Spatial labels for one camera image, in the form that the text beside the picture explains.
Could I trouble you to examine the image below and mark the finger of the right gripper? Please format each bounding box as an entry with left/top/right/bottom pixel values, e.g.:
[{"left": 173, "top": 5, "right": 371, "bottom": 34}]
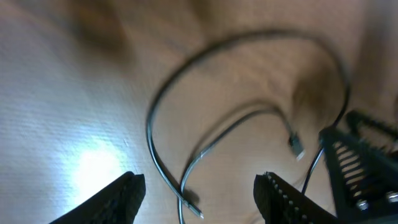
[
  {"left": 319, "top": 127, "right": 397, "bottom": 218},
  {"left": 346, "top": 110, "right": 397, "bottom": 139}
]

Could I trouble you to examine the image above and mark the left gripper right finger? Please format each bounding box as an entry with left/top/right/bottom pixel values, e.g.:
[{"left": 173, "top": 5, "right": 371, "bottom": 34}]
[{"left": 253, "top": 172, "right": 339, "bottom": 224}]

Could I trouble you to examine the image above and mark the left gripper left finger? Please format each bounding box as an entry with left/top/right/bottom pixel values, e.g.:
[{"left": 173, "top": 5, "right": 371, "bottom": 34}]
[{"left": 51, "top": 171, "right": 146, "bottom": 224}]

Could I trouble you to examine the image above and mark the black usb cable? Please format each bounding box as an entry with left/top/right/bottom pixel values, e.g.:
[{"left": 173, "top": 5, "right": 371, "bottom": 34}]
[{"left": 146, "top": 29, "right": 351, "bottom": 224}]

